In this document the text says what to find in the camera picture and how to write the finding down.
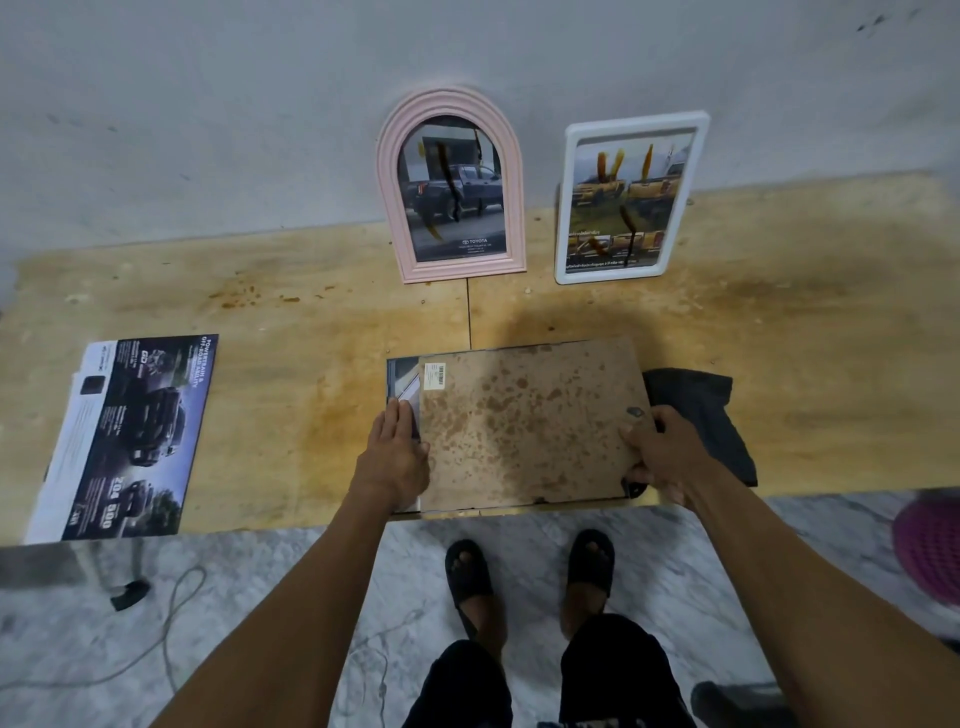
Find person's right hand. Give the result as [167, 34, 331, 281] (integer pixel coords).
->
[619, 405, 723, 513]

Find person's left hand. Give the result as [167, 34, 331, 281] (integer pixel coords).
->
[348, 399, 432, 516]

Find dark picture frame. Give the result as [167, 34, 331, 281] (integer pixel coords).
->
[386, 355, 649, 519]

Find brown stained frame backing board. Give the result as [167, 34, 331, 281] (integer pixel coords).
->
[416, 336, 655, 514]

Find person's right forearm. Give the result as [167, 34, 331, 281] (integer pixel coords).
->
[684, 457, 960, 728]

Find person's left forearm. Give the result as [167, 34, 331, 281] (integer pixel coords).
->
[150, 480, 402, 728]

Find dark grey cloth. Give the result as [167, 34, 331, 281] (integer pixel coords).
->
[642, 367, 759, 489]

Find person's black left sandal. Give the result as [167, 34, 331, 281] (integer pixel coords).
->
[444, 539, 498, 640]

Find person's black sandal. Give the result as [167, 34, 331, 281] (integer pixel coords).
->
[565, 528, 617, 601]
[444, 539, 498, 640]

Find person's black right sandal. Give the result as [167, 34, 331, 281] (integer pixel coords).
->
[565, 528, 617, 601]

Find person's right leg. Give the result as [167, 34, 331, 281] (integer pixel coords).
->
[561, 541, 610, 639]

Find person's leg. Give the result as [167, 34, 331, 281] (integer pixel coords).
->
[459, 551, 511, 665]
[561, 541, 610, 639]

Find person's left leg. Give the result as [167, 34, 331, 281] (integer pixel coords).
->
[459, 551, 511, 665]

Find person's black shorts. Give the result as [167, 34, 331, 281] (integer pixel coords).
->
[402, 613, 697, 728]

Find dark car brochure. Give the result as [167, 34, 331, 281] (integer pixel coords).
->
[22, 333, 220, 546]

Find metal table leg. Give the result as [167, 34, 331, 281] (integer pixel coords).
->
[90, 538, 152, 613]

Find white rectangular picture frame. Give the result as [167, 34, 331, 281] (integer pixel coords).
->
[553, 110, 711, 286]

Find pink arched picture frame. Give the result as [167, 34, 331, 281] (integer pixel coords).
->
[375, 86, 528, 285]

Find white cable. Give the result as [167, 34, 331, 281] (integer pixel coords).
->
[0, 565, 208, 695]

